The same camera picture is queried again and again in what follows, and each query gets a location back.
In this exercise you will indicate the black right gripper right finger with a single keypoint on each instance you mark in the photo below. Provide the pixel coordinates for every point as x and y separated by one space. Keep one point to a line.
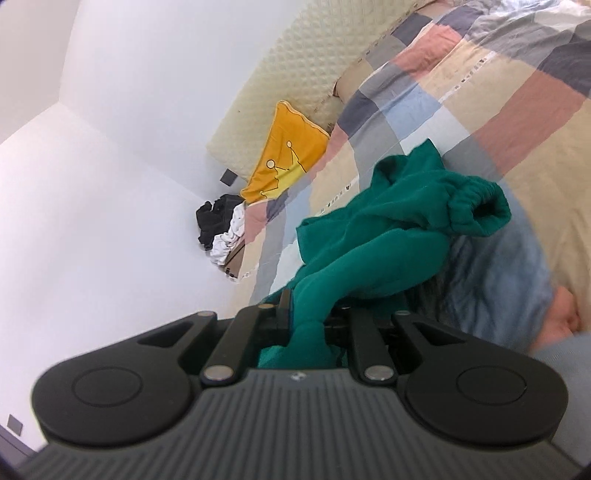
370 337

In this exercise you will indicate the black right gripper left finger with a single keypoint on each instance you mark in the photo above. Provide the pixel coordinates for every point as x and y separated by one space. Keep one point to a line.
254 328

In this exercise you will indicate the green sweatshirt with white print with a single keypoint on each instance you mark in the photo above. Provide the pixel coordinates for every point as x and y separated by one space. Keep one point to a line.
392 236

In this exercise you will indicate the blue denim sleeve forearm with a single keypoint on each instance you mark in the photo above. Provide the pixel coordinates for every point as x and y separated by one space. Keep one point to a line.
496 288

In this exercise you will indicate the black and white clothes pile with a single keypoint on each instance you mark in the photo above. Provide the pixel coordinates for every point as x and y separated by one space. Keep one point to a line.
221 226

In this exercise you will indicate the person's bare hand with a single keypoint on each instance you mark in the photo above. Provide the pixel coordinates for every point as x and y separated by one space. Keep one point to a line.
561 322

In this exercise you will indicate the orange crown pillow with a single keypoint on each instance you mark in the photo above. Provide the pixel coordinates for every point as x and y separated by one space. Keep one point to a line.
294 145

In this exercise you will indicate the cream quilted headboard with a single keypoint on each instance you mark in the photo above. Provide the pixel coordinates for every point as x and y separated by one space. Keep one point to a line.
325 39

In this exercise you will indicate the patchwork colour block duvet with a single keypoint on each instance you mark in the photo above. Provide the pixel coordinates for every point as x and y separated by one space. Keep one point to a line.
502 89

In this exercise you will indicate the black wall socket by bed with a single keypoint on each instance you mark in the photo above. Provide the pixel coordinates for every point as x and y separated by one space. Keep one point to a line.
228 178

